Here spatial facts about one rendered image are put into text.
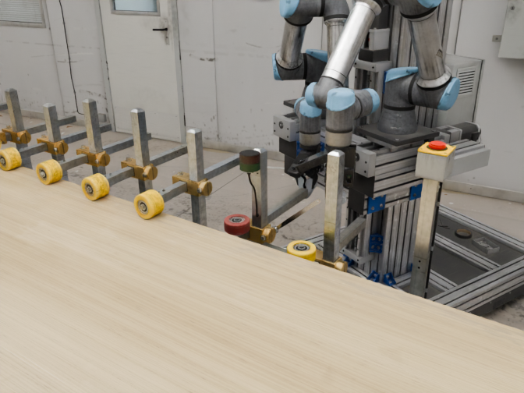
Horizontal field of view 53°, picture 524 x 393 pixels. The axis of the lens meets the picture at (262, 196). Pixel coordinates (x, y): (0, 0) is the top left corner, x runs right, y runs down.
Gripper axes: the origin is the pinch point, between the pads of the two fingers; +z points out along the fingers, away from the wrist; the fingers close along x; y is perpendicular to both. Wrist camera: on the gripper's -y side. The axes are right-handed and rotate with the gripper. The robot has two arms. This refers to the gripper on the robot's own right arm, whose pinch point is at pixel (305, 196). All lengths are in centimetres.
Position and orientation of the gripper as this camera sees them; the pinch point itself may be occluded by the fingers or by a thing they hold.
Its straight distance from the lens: 195.4
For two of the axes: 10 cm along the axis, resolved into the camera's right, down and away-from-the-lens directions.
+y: 5.6, -3.4, 7.5
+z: 0.1, 9.1, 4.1
